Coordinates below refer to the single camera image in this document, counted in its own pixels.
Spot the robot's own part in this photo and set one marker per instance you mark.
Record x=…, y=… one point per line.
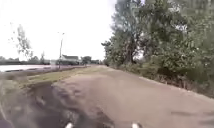
x=68, y=125
x=135, y=125

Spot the pale water surface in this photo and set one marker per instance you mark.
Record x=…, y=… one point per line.
x=18, y=67

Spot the row of trees and bushes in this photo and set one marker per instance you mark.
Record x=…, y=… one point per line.
x=161, y=43

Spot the tall lamp pole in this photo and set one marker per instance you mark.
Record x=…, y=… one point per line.
x=60, y=50

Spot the grass verge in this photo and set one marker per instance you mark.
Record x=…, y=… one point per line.
x=51, y=76

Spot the brown dirt road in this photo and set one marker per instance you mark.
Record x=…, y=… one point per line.
x=128, y=100

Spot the low building with pitched roof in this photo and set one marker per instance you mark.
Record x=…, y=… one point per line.
x=70, y=59

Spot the small sparse tree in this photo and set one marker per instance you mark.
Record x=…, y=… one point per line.
x=24, y=45

